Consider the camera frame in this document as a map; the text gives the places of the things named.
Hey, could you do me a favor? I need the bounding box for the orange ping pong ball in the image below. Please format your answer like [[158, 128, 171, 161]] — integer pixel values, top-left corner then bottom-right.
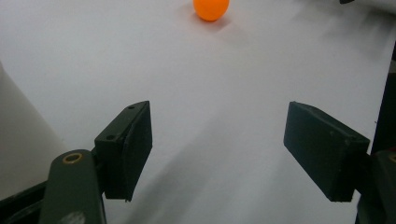
[[192, 0, 231, 22]]

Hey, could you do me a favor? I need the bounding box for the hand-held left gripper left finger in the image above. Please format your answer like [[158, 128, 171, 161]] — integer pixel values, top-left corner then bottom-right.
[[93, 100, 154, 203]]

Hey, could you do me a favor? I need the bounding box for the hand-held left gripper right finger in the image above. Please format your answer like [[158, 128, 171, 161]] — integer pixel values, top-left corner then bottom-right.
[[283, 101, 372, 203]]

